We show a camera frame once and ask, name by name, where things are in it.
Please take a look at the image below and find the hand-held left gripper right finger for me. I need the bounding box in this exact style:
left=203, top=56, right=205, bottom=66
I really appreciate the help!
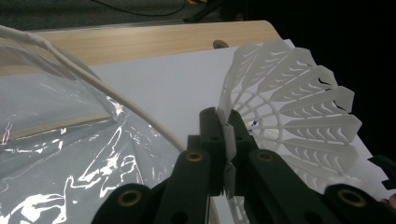
left=228, top=109, right=260, bottom=197

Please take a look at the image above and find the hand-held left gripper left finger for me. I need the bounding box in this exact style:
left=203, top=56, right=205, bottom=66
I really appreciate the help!
left=187, top=106, right=227, bottom=197

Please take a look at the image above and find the white plastic shuttlecock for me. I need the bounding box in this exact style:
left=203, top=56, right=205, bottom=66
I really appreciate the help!
left=218, top=38, right=363, bottom=224

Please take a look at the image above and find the clear plastic bag beige trim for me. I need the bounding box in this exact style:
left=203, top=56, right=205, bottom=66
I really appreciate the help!
left=0, top=23, right=188, bottom=224

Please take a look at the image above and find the white table sheet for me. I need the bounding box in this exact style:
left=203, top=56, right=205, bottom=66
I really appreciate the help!
left=89, top=38, right=396, bottom=224

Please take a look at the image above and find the long black floor cable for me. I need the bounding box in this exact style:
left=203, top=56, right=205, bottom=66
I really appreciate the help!
left=92, top=0, right=188, bottom=18

